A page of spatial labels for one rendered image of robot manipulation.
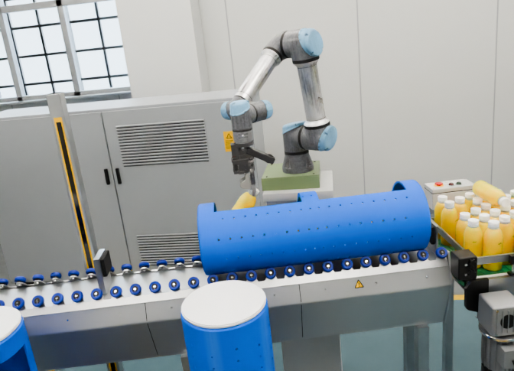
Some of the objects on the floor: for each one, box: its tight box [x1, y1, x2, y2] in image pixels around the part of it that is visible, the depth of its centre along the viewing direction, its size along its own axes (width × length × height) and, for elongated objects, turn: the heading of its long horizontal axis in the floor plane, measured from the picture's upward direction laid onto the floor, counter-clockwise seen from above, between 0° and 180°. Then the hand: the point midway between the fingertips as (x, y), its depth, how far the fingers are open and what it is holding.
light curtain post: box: [46, 92, 124, 371], centre depth 232 cm, size 6×6×170 cm
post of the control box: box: [442, 278, 454, 371], centre depth 242 cm, size 4×4×100 cm
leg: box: [403, 326, 415, 371], centre depth 226 cm, size 6×6×63 cm
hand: (255, 190), depth 191 cm, fingers closed on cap, 4 cm apart
